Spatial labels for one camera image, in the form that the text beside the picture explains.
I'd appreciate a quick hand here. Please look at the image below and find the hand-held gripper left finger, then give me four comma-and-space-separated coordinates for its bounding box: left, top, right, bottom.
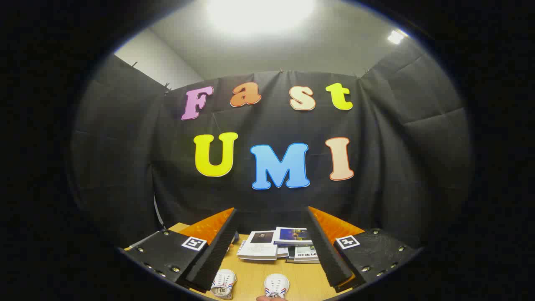
125, 207, 241, 293

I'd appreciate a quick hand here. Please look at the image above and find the white canvas shoe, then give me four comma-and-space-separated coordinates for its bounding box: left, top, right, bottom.
210, 269, 237, 300
264, 274, 290, 299

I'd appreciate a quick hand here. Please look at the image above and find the white book with portrait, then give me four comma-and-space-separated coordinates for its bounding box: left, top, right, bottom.
237, 230, 278, 261

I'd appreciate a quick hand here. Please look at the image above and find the large ceiling light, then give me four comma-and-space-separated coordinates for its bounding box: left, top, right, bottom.
205, 0, 318, 36

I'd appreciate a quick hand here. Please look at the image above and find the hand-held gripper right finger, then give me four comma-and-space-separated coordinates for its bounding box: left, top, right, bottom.
306, 206, 420, 293

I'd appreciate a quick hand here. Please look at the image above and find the blue cover book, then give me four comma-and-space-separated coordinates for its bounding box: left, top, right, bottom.
273, 227, 313, 246

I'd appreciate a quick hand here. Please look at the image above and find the white book with green picture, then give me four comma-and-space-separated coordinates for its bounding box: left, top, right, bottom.
294, 245, 320, 263

